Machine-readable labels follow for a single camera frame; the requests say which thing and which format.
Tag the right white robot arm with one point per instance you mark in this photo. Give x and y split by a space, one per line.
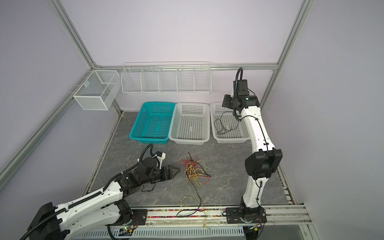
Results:
265 157

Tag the white wire shelf rack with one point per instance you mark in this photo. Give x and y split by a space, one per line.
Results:
167 78

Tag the white plastic basket middle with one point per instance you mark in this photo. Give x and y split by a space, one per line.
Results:
190 124

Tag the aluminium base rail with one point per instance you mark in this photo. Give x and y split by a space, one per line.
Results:
189 216

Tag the white mesh wall box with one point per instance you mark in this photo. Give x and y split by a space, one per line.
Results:
99 90

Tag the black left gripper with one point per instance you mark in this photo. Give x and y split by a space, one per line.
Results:
170 175

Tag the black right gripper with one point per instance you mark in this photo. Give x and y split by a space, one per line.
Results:
227 102

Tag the white slotted cable duct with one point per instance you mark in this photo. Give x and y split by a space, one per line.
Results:
167 233

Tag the teal plastic basket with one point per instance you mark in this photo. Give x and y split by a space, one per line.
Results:
152 125

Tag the white plastic basket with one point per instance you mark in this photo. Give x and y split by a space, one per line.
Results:
190 124
226 129

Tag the white plastic basket right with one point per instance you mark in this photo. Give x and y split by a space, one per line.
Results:
226 129

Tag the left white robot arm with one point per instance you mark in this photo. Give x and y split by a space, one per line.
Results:
106 206

